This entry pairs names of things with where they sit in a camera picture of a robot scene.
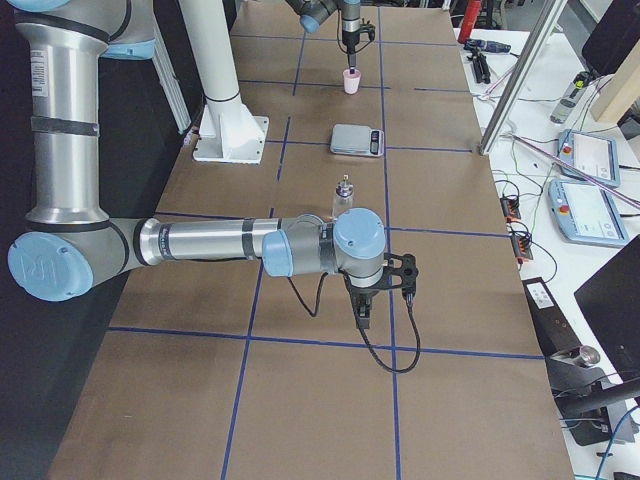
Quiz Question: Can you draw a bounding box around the black computer monitor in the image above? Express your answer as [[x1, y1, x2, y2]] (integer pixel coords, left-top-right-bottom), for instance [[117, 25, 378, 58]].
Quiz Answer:
[[574, 238, 640, 380]]

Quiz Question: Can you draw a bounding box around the pink plastic cup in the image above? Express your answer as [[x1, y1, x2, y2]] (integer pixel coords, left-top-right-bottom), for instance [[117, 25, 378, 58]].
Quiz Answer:
[[343, 69, 361, 95]]

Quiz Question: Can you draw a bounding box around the clear glass sauce bottle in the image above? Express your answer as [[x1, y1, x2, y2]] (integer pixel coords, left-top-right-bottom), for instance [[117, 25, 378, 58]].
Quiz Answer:
[[331, 174, 354, 220]]

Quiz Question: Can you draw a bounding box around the aluminium frame post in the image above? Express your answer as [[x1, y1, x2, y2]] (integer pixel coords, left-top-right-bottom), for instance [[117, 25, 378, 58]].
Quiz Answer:
[[478, 0, 567, 155]]

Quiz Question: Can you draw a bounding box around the black folded tripod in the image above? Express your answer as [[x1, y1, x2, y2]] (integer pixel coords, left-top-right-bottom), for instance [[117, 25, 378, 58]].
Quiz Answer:
[[468, 47, 491, 84]]

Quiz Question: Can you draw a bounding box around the lower teach pendant tablet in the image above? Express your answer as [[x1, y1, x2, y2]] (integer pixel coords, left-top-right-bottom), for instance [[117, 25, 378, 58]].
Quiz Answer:
[[548, 179, 630, 247]]

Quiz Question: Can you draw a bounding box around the silver digital kitchen scale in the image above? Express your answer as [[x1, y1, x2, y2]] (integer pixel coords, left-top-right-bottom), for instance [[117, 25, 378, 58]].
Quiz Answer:
[[330, 124, 385, 157]]

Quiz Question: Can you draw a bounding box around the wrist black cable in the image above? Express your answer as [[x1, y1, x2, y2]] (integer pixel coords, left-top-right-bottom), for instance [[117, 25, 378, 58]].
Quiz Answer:
[[286, 273, 422, 374]]

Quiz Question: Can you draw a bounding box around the red metal bottle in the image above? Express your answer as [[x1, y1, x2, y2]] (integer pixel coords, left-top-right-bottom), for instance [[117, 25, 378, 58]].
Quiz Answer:
[[457, 0, 482, 44]]

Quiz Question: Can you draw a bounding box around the teach pendant tablet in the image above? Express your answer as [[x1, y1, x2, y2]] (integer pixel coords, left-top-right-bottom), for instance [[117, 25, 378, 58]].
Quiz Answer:
[[557, 129, 621, 188], [548, 179, 630, 247]]

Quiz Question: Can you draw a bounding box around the upper teach pendant tablet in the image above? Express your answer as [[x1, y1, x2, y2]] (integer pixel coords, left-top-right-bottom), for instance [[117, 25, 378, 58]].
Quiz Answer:
[[557, 129, 621, 188]]

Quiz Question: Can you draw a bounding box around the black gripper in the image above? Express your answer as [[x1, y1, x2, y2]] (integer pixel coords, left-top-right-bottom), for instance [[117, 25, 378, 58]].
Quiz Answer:
[[340, 18, 375, 73], [343, 253, 417, 328]]

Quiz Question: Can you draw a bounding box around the clear plastic water bottle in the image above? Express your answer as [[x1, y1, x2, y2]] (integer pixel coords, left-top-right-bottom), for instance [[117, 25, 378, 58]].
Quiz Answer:
[[549, 71, 594, 125]]

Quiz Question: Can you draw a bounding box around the black box with label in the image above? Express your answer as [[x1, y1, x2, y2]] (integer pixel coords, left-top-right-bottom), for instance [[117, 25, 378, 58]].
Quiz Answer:
[[522, 277, 582, 357]]

